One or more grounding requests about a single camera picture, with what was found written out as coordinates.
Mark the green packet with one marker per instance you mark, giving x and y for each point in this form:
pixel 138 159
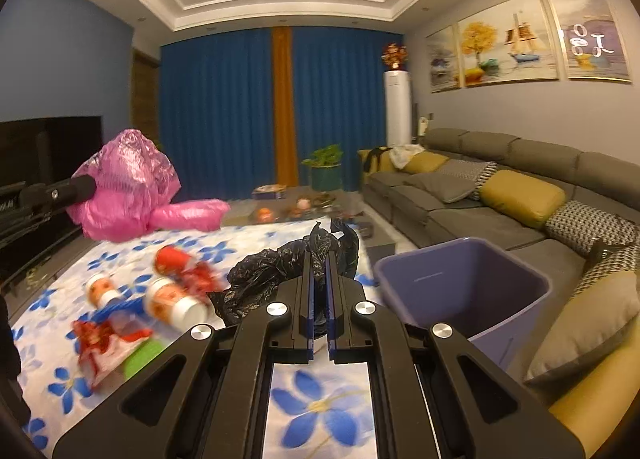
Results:
pixel 145 359

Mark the dark clothing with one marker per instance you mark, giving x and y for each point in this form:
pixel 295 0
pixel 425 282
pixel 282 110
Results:
pixel 10 364

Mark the black plastic bag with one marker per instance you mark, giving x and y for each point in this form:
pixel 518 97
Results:
pixel 265 274

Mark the orange toy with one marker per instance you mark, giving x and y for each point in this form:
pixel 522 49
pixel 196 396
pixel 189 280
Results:
pixel 264 214

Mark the flat grey cushion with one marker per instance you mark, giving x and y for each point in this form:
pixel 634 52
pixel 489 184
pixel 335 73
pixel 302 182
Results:
pixel 440 186

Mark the dark television stand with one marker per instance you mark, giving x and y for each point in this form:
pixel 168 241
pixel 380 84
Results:
pixel 35 254

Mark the purple landscape painting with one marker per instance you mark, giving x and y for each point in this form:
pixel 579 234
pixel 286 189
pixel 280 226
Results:
pixel 590 29

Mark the large grey cushion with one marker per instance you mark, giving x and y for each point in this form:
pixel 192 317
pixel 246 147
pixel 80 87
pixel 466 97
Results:
pixel 585 329

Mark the blue floral bedsheet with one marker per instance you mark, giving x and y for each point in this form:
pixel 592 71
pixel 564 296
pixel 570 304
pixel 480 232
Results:
pixel 60 364

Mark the potted plant in teal pot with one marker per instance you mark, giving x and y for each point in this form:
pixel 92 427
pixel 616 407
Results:
pixel 325 166

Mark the purple plastic trash bin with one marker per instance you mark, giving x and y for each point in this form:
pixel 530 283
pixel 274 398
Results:
pixel 465 284

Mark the sailboat and tree painting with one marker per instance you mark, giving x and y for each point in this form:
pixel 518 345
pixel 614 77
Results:
pixel 505 39

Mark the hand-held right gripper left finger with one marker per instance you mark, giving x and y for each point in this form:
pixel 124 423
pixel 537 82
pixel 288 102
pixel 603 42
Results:
pixel 310 299

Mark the white jug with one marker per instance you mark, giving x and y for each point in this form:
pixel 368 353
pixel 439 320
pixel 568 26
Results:
pixel 424 126

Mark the pink plastic bag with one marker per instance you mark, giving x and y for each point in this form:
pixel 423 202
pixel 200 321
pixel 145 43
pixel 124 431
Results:
pixel 130 179

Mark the white apple print paper cup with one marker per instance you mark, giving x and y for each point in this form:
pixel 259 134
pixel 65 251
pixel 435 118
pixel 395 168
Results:
pixel 101 289
pixel 172 304

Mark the black yellow clothing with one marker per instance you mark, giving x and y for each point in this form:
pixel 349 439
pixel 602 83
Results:
pixel 375 156

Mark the red gold ornament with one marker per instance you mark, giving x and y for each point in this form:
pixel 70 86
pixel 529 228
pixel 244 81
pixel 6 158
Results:
pixel 395 55

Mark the brown wooden panel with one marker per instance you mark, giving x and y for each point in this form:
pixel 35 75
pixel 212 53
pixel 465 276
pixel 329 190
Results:
pixel 146 94

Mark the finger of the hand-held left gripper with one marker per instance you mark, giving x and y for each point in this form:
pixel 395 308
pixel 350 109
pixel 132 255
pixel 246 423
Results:
pixel 55 193

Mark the large yellow cushion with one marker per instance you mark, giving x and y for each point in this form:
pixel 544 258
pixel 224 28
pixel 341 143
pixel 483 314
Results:
pixel 522 199

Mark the red paper cup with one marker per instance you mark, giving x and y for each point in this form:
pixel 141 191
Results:
pixel 172 260

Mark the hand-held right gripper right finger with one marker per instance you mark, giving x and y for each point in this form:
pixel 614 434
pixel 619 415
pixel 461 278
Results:
pixel 330 299

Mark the glass coffee table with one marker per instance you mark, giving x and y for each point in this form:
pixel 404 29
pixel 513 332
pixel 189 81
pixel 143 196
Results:
pixel 320 219

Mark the dark tray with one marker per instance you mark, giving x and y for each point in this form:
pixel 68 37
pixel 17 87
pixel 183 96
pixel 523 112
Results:
pixel 327 200

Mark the blue curtain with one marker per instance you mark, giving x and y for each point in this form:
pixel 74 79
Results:
pixel 220 109
pixel 345 99

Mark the yellow leather cushion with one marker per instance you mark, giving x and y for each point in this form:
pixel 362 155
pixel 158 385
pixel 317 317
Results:
pixel 600 414

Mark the white standing air conditioner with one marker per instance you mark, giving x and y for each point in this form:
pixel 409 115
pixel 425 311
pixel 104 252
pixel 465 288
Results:
pixel 397 109

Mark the small yellow cushion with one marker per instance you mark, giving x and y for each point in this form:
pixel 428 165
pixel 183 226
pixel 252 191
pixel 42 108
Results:
pixel 425 162

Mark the black white patterned cushion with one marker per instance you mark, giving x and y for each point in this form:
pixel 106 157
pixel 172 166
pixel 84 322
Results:
pixel 610 266
pixel 480 171
pixel 585 226

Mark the black television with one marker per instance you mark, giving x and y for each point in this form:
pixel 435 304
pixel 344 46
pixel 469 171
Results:
pixel 50 149

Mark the grey sectional sofa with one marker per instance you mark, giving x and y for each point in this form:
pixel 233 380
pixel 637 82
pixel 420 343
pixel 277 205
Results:
pixel 450 224

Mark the white cloth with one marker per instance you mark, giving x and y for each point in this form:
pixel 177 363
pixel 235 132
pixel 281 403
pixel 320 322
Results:
pixel 406 154

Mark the small landscape painting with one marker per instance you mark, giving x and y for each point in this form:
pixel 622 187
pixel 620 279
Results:
pixel 442 59

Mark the red snack wrapper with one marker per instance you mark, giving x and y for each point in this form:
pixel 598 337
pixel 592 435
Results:
pixel 100 344
pixel 202 279

